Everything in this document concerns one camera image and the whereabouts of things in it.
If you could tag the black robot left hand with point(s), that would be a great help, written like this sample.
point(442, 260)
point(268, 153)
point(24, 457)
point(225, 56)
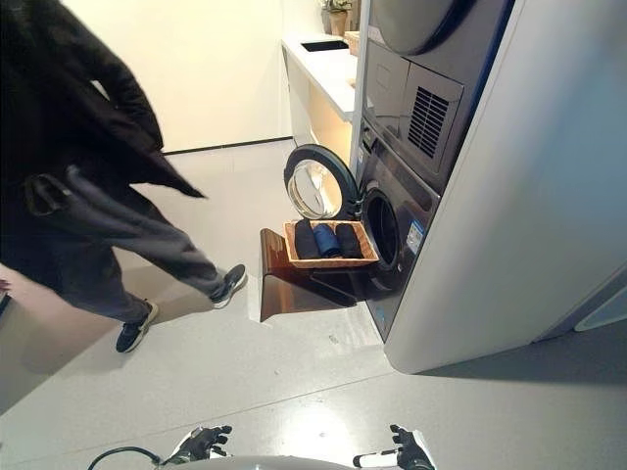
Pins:
point(208, 440)

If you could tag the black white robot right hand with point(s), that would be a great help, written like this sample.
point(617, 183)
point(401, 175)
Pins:
point(411, 450)

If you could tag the small black garment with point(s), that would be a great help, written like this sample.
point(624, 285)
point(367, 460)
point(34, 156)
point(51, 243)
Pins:
point(348, 240)

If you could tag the large black garment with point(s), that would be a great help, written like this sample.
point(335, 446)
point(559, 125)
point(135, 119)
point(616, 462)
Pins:
point(306, 240)

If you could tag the blue garment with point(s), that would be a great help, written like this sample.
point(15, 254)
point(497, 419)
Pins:
point(324, 240)

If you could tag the silver robot torso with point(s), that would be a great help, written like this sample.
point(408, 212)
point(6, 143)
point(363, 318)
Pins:
point(274, 464)

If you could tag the brown acrylic stand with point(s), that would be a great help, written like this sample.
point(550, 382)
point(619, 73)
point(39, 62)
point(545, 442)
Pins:
point(289, 298)

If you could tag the rectangular wicker basket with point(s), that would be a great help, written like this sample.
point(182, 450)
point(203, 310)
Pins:
point(333, 264)

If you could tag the blue white energy label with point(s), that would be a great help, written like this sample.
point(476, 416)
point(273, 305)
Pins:
point(416, 237)

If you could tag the white appliance cabinet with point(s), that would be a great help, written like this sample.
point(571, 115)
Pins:
point(490, 245)

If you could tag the round glass washer door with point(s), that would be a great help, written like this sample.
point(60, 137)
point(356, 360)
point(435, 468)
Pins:
point(313, 191)

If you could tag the person in black coat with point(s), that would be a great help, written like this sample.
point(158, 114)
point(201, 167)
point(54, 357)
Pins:
point(73, 122)

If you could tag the dark grey dryer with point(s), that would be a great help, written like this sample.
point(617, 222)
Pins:
point(387, 78)

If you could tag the white counter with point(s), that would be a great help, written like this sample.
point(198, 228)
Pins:
point(328, 73)

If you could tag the black counter sink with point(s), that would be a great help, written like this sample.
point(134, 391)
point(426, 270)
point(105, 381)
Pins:
point(323, 46)

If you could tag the potted plant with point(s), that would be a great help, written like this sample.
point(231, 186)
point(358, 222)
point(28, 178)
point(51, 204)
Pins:
point(337, 22)

